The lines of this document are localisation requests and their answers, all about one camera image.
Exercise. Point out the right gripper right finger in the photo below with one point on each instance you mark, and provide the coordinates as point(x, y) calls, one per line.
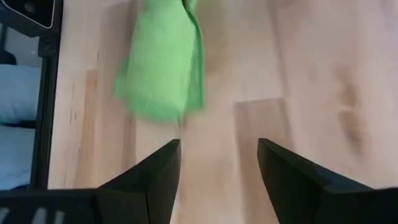
point(311, 196)

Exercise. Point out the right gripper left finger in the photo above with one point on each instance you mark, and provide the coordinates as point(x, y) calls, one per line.
point(140, 193)

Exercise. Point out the green microfiber towel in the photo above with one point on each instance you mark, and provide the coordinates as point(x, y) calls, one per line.
point(161, 68)

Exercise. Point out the person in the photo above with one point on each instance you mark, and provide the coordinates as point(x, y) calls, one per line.
point(17, 93)

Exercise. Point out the black aluminium table frame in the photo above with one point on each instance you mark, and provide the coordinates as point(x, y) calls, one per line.
point(46, 124)

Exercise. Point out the table-level camera box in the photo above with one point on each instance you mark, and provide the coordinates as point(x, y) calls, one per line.
point(25, 12)

